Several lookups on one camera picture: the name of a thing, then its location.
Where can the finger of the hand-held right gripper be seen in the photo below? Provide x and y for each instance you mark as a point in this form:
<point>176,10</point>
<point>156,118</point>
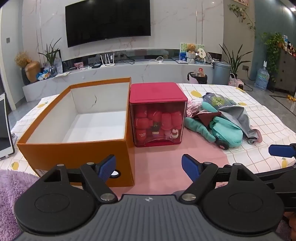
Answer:
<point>283,179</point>
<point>281,151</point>

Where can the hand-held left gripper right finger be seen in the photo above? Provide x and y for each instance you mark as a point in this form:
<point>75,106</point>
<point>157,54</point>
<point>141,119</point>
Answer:
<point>189,166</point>

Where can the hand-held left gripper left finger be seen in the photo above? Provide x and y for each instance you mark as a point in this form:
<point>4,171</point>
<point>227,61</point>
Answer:
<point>107,168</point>

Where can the orange cardboard box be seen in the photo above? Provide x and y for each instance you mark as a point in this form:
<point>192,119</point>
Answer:
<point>69,153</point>

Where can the dark red cloth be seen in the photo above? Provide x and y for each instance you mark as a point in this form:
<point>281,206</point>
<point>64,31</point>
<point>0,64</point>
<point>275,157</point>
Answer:
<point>207,118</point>

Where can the teal plush toy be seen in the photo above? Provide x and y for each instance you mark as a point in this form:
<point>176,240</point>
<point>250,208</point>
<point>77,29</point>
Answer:
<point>227,132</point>

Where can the grey cloth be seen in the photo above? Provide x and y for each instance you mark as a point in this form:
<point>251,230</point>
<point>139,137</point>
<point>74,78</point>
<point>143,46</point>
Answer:
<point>240,118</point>

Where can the pink frilly cloth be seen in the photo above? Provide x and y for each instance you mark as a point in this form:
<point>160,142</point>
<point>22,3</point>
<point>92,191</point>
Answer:
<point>193,107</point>

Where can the red storage box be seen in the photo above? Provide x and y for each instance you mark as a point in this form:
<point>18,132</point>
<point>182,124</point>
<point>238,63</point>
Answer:
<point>152,92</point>

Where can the lemon print checkered cloth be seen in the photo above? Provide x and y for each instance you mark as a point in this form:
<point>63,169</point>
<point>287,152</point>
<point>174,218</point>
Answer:
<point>254,120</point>

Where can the pile of small oranges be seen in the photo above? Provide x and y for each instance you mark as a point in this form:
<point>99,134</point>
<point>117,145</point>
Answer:
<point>291,98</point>

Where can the blue water jug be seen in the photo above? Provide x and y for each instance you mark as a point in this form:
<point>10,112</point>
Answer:
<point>261,78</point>

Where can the grey drawer cabinet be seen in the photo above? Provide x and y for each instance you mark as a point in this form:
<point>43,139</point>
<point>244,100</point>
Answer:
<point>286,69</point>

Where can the pink handbag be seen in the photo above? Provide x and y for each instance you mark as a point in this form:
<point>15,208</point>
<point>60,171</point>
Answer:
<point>236,82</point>

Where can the grey trash bin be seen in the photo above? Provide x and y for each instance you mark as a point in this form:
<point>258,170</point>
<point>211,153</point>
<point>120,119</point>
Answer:
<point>221,73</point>

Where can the purple fluffy blanket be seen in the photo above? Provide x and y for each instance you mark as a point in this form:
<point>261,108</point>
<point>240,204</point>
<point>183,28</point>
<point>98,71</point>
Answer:
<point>11,190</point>

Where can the white marble tv cabinet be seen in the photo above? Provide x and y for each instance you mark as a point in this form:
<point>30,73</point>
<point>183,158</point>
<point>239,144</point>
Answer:
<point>129,71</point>

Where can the long leaf floor plant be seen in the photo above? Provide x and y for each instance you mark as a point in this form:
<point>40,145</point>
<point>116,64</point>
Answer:
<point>234,62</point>

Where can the loose papers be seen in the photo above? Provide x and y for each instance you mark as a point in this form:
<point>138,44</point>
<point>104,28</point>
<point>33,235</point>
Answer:
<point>62,74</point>

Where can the white router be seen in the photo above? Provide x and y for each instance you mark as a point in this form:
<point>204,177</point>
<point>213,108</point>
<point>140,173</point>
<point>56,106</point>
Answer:
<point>107,62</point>

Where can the pink photo card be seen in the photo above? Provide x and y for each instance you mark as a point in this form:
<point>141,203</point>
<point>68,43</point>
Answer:
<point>78,65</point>

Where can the bushy green plant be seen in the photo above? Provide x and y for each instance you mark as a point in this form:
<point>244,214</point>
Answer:
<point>274,44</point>

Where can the white tablet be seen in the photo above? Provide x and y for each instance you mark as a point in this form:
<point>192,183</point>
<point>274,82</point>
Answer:
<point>4,125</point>

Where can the blue snack packet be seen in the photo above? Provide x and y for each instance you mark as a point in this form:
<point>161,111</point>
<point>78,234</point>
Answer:
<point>44,74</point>

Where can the white plastic bag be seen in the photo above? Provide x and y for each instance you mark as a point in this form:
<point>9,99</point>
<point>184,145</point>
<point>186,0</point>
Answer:
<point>58,66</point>

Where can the brown teddy bear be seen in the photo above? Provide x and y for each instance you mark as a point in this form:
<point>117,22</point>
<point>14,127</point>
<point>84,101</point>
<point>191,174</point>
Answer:
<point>191,49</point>

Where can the golden vase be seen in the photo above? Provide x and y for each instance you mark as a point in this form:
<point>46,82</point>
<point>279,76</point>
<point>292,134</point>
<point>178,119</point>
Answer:
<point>32,71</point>

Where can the black vase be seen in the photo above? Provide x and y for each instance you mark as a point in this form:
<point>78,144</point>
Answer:
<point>25,77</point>

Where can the green potted plant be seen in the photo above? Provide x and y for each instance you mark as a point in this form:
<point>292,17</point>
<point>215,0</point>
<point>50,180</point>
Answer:
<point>51,54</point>

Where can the dried yellow flowers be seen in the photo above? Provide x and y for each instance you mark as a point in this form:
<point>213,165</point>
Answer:
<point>22,59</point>

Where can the hanging vine plant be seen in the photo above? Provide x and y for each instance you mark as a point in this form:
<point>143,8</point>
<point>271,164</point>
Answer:
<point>241,11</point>

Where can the black television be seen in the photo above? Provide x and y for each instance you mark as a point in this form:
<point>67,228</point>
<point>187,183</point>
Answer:
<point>106,18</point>

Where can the framed wall picture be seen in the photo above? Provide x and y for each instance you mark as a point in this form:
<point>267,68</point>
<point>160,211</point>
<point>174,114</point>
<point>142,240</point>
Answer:
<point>240,2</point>

